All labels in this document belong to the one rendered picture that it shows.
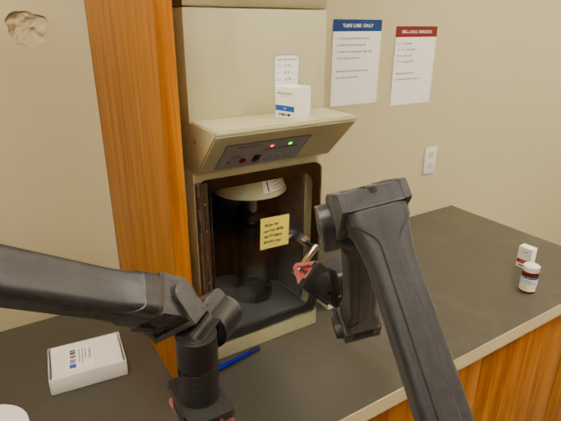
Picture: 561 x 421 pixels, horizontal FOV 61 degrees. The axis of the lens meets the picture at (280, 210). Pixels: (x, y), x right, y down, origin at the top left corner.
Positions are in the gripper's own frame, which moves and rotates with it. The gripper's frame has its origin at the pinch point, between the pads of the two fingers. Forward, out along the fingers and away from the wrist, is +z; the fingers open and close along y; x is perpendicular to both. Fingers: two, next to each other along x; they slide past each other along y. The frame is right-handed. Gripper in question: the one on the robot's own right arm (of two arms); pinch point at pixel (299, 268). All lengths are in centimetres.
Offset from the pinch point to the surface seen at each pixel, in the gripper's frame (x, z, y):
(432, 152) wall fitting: -74, 44, -68
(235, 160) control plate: -9.1, 0.0, 30.7
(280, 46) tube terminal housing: -33.6, 4.2, 35.3
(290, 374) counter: 20.8, -7.1, -9.8
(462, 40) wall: -112, 44, -45
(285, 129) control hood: -18.9, -6.6, 29.7
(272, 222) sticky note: -4.9, 4.0, 11.1
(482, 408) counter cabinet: 1, -22, -71
